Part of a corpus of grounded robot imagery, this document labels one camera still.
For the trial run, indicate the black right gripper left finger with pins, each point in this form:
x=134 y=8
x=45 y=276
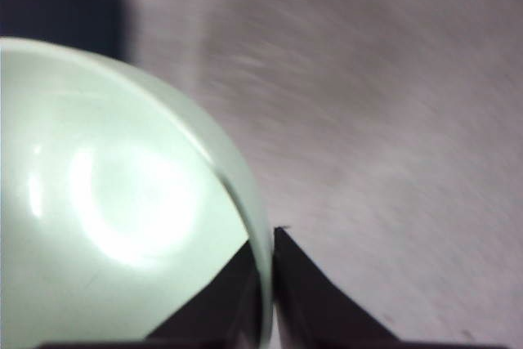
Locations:
x=225 y=315

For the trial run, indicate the dark blue rectangular tray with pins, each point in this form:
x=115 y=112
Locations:
x=95 y=26

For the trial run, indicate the light green ceramic bowl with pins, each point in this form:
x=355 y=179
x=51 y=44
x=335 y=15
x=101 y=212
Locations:
x=118 y=206

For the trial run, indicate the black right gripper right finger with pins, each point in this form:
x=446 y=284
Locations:
x=312 y=312

